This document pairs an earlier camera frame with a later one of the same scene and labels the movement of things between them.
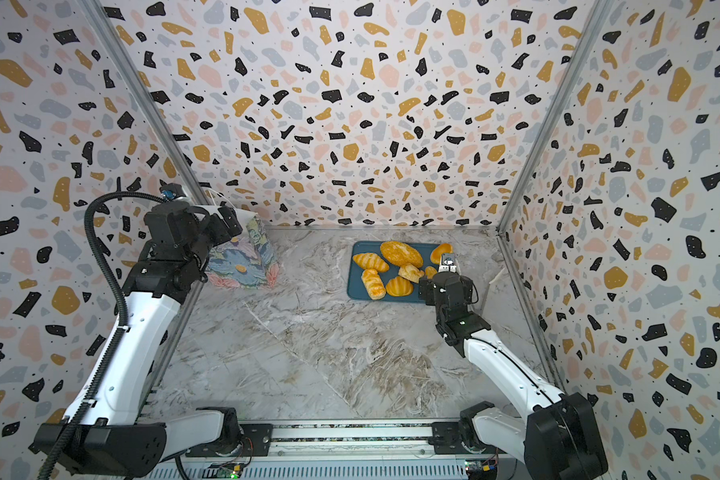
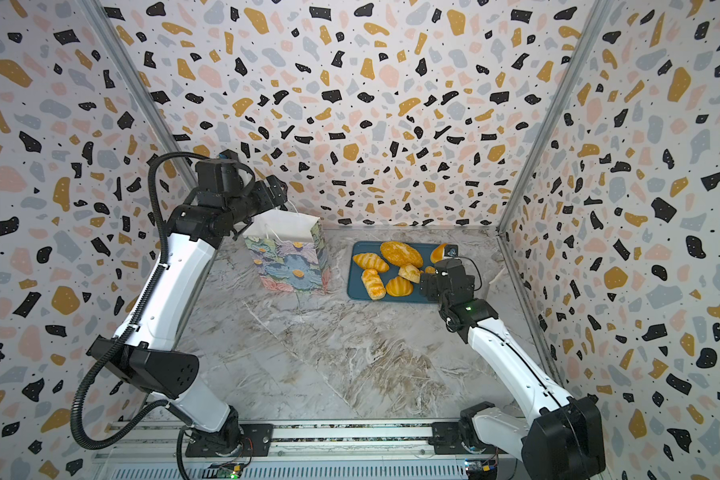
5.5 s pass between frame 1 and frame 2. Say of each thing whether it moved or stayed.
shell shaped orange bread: stayed
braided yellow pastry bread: stayed
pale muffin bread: stayed
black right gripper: stayed
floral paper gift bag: moved
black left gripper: moved
